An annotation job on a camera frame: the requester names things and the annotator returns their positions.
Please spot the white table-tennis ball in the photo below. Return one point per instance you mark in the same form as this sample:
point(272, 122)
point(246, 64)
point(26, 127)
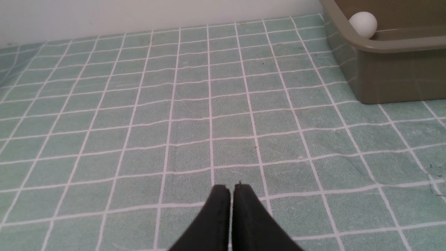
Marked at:
point(364, 23)

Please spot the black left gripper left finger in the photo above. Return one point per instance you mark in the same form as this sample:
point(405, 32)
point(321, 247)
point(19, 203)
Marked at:
point(209, 231)

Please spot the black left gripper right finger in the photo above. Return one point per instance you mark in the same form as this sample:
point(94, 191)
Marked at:
point(253, 228)

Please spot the olive green plastic bin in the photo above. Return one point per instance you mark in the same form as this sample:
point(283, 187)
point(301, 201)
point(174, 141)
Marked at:
point(405, 60)

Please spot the green checkered tablecloth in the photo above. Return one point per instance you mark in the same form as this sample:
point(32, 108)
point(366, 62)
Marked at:
point(114, 142)

